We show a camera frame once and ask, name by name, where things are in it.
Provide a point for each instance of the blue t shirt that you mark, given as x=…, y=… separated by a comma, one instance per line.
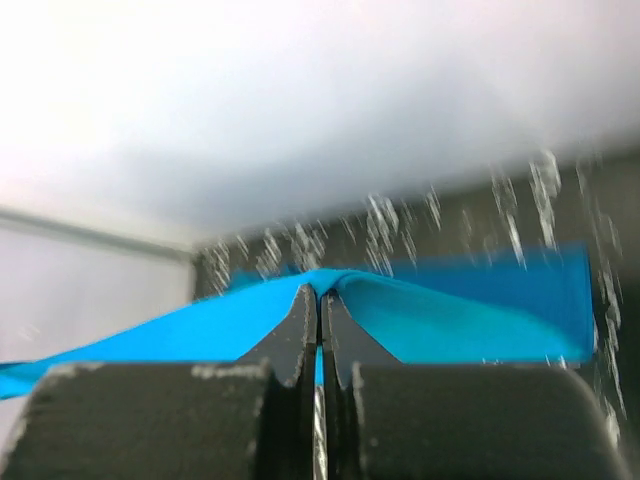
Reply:
x=447, y=311

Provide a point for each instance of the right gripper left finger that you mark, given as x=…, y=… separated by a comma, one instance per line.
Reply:
x=249, y=419

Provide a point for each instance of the aluminium frame rail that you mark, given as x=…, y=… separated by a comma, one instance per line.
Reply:
x=44, y=226

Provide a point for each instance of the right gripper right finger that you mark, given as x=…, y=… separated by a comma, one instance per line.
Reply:
x=390, y=420

